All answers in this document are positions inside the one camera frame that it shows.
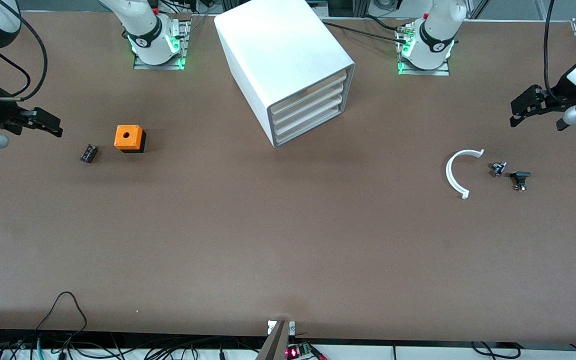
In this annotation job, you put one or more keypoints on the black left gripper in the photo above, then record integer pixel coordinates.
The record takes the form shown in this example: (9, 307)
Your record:
(561, 92)

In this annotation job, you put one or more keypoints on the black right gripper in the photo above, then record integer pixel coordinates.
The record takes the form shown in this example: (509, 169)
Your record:
(1, 112)

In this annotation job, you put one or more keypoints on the white plastic drawer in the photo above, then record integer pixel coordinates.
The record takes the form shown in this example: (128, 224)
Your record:
(308, 95)
(308, 125)
(308, 115)
(308, 105)

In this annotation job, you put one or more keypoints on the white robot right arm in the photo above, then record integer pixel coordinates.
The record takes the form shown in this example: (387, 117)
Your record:
(150, 30)

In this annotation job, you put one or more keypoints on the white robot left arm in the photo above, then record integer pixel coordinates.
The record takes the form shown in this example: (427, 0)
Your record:
(435, 30)

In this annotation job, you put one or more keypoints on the white drawer cabinet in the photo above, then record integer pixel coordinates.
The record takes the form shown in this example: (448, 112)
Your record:
(278, 45)

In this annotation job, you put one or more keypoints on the small black cylindrical capacitor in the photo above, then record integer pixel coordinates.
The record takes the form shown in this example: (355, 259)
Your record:
(89, 153)

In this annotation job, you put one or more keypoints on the small grey metal part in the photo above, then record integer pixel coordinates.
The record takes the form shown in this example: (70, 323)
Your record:
(498, 169)

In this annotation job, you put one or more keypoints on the orange box with hole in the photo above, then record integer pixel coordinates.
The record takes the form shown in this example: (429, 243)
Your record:
(128, 137)

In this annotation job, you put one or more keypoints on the white curved plastic part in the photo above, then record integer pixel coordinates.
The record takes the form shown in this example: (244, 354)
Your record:
(449, 175)

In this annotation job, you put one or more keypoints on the circuit board with red light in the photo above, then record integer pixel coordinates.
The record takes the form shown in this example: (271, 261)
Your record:
(295, 351)

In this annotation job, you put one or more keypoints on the small black switch component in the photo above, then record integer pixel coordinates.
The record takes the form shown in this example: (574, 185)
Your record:
(520, 179)

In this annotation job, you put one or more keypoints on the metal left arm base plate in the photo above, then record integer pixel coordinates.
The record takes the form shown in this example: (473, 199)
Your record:
(440, 71)

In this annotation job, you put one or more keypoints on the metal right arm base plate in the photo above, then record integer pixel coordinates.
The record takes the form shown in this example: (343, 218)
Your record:
(140, 64)

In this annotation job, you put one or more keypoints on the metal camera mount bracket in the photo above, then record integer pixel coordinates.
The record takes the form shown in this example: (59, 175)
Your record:
(275, 345)

